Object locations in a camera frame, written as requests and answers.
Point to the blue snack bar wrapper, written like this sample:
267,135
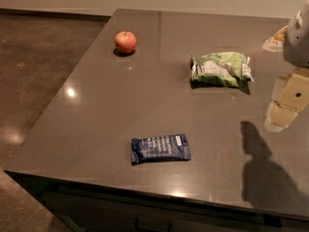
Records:
161,148

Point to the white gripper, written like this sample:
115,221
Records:
297,43

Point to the green chip bag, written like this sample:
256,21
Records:
226,69

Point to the clear yellowish snack package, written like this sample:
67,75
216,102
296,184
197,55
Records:
275,43

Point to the red apple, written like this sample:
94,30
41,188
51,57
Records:
125,42

